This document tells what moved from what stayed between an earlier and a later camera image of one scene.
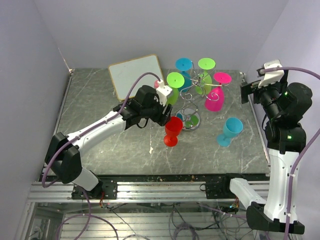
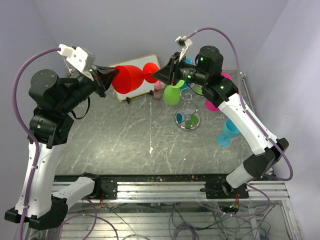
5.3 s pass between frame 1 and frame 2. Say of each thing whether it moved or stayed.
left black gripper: moved
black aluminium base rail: stayed
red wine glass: moved
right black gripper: moved
